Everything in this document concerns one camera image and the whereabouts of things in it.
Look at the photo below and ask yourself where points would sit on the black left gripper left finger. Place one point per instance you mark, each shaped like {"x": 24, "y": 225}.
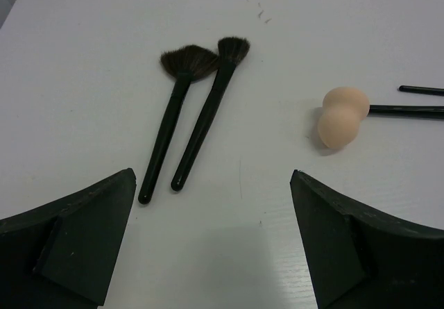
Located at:
{"x": 63, "y": 254}

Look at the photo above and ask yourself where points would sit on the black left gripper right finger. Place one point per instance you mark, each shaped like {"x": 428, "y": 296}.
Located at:
{"x": 361, "y": 257}

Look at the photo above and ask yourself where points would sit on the black fan makeup brush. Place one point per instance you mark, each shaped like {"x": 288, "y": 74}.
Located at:
{"x": 185, "y": 65}

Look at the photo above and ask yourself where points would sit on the black powder makeup brush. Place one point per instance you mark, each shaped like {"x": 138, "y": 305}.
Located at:
{"x": 232, "y": 50}

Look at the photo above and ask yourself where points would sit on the beige gourd-shaped makeup sponge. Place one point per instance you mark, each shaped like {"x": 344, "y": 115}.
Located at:
{"x": 344, "y": 108}

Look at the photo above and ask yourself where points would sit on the black small-head makeup brush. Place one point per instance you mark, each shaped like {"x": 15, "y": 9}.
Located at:
{"x": 417, "y": 112}

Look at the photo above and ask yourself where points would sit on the thin black makeup brush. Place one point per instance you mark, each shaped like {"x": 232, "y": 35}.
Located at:
{"x": 422, "y": 90}

